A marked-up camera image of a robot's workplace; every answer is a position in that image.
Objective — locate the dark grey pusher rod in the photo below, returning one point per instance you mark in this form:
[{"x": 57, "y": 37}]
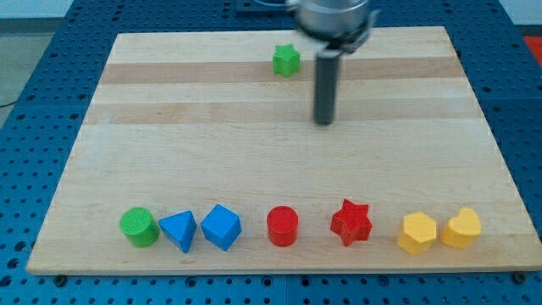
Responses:
[{"x": 325, "y": 85}]

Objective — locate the green star block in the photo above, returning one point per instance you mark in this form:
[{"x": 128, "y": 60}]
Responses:
[{"x": 286, "y": 60}]

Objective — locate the red star block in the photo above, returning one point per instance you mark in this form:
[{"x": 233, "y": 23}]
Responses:
[{"x": 351, "y": 223}]

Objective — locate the wooden board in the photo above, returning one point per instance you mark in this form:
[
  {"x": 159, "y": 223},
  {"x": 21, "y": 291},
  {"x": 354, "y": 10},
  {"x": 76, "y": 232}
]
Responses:
[{"x": 185, "y": 121}]

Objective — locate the red cylinder block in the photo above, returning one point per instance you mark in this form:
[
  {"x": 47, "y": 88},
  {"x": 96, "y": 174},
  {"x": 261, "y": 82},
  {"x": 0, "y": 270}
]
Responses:
[{"x": 282, "y": 224}]

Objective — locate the yellow hexagon block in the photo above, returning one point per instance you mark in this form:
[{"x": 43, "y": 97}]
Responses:
[{"x": 417, "y": 233}]

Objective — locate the blue cube block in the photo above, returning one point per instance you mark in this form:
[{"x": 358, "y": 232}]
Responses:
[{"x": 221, "y": 227}]

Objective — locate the yellow heart block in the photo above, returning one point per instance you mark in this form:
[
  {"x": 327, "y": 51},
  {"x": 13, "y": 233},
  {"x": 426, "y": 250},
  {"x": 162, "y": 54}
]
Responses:
[{"x": 462, "y": 230}]

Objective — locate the blue triangle block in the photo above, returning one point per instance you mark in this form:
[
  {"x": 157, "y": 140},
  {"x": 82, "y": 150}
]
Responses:
[{"x": 180, "y": 229}]

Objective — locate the green cylinder block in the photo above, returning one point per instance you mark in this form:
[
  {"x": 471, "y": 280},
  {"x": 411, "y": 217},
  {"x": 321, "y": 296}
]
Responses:
[{"x": 139, "y": 227}]

